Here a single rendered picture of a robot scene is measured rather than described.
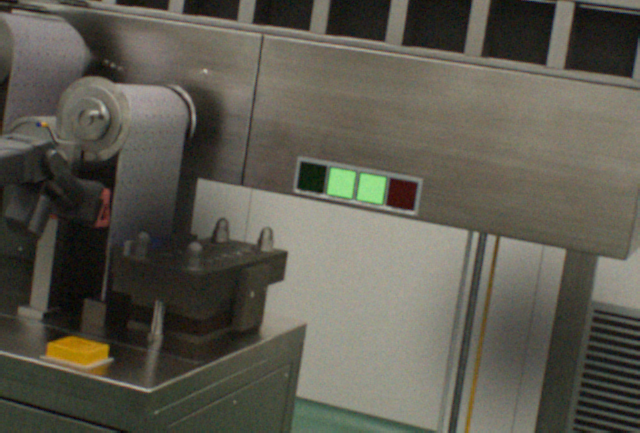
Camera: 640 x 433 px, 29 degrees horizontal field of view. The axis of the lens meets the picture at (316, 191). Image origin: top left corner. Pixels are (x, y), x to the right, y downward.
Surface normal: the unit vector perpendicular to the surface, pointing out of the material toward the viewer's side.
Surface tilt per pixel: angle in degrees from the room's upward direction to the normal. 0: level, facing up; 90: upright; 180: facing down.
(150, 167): 90
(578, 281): 90
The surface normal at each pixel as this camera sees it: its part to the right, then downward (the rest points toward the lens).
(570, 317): -0.34, 0.06
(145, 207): 0.93, 0.18
